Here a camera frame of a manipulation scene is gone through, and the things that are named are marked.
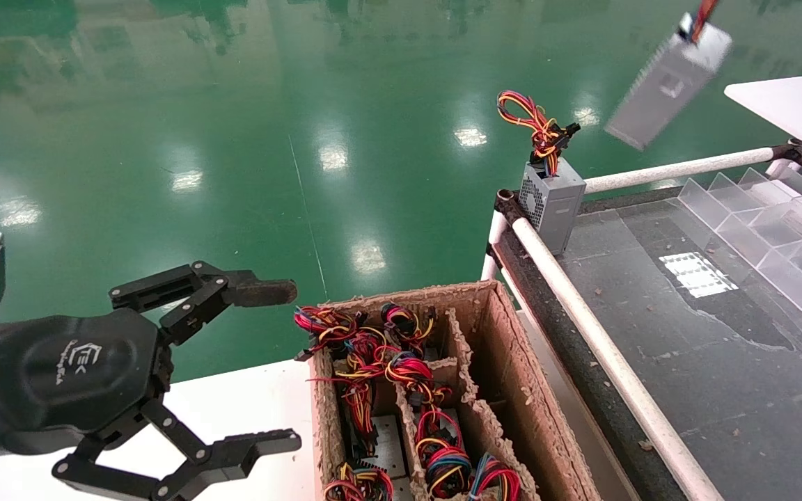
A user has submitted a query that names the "clear acrylic divider organizer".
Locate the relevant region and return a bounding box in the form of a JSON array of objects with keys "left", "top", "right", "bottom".
[{"left": 676, "top": 167, "right": 802, "bottom": 349}]

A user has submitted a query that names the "brown cardboard divider box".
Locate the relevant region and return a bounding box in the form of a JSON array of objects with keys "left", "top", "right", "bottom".
[{"left": 307, "top": 280, "right": 602, "bottom": 501}]

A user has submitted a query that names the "grey power supply with wires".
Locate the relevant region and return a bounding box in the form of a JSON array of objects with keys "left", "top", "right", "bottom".
[
  {"left": 335, "top": 348, "right": 410, "bottom": 481},
  {"left": 415, "top": 409, "right": 475, "bottom": 496},
  {"left": 294, "top": 306, "right": 368, "bottom": 359},
  {"left": 382, "top": 350, "right": 452, "bottom": 408},
  {"left": 382, "top": 303, "right": 437, "bottom": 349},
  {"left": 324, "top": 461, "right": 396, "bottom": 501},
  {"left": 603, "top": 0, "right": 733, "bottom": 151},
  {"left": 469, "top": 452, "right": 521, "bottom": 501}
]

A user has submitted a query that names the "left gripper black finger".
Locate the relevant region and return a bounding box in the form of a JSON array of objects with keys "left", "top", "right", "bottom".
[{"left": 109, "top": 261, "right": 299, "bottom": 347}]

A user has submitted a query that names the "black pipe corner connector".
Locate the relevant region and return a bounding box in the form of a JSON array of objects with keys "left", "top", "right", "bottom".
[
  {"left": 766, "top": 139, "right": 802, "bottom": 173},
  {"left": 495, "top": 189, "right": 534, "bottom": 227}
]

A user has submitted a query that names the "white pipe leg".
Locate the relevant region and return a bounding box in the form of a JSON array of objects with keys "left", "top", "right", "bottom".
[{"left": 481, "top": 209, "right": 510, "bottom": 281}]

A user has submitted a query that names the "white grid label sticker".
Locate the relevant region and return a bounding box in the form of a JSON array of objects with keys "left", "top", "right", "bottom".
[{"left": 659, "top": 252, "right": 739, "bottom": 299}]

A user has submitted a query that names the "white flat table board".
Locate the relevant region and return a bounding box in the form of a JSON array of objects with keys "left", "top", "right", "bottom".
[{"left": 725, "top": 72, "right": 802, "bottom": 169}]

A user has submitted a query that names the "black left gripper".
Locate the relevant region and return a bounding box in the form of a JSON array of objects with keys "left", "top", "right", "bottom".
[{"left": 0, "top": 310, "right": 302, "bottom": 501}]

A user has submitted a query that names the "grey vented power supply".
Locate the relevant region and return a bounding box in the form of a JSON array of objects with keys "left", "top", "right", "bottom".
[{"left": 497, "top": 90, "right": 587, "bottom": 255}]

